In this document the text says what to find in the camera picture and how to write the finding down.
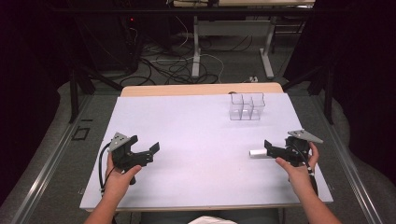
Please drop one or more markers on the black metal stand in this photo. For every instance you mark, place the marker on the black metal stand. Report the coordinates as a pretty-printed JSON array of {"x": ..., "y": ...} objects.
[
  {"x": 328, "y": 93},
  {"x": 74, "y": 93}
]

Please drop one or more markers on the wooden table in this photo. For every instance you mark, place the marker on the wooden table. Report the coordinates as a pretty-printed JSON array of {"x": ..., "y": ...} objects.
[{"x": 199, "y": 88}]

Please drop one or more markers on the black floor hatch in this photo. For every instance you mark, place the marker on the black floor hatch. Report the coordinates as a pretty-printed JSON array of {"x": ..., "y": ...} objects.
[{"x": 81, "y": 133}]

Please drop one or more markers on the person's white clothing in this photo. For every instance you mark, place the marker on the person's white clothing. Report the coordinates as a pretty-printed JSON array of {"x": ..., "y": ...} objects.
[{"x": 211, "y": 221}]

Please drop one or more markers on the person's right hand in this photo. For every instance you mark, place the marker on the person's right hand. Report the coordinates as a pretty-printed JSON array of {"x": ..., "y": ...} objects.
[{"x": 297, "y": 175}]

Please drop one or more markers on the clear acrylic organizer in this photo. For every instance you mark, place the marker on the clear acrylic organizer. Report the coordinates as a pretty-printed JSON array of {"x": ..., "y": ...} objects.
[{"x": 247, "y": 107}]

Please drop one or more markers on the black computer tower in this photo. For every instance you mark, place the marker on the black computer tower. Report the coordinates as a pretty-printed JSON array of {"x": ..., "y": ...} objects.
[{"x": 134, "y": 40}]

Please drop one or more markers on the metal floor rail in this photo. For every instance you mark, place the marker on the metal floor rail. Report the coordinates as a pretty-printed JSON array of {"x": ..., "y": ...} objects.
[
  {"x": 46, "y": 168},
  {"x": 351, "y": 174}
]

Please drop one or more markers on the white table mat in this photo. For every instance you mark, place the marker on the white table mat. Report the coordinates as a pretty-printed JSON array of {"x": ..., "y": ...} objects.
[{"x": 199, "y": 161}]

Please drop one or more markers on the person's left hand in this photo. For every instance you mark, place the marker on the person's left hand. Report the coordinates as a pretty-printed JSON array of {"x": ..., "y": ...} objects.
[{"x": 120, "y": 182}]

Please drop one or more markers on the person's dark lap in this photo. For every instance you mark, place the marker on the person's dark lap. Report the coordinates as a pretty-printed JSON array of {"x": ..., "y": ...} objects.
[{"x": 162, "y": 217}]

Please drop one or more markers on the white cylinder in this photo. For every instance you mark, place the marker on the white cylinder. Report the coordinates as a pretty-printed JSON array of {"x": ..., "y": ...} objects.
[{"x": 257, "y": 153}]

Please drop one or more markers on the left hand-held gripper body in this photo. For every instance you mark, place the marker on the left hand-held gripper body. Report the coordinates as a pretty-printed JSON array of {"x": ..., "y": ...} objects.
[{"x": 124, "y": 157}]

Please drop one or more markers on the white metal desk frame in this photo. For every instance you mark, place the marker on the white metal desk frame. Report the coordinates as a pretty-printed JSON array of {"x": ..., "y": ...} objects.
[{"x": 196, "y": 49}]

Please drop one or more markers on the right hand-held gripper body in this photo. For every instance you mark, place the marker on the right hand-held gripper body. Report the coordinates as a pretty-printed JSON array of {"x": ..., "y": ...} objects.
[{"x": 295, "y": 149}]

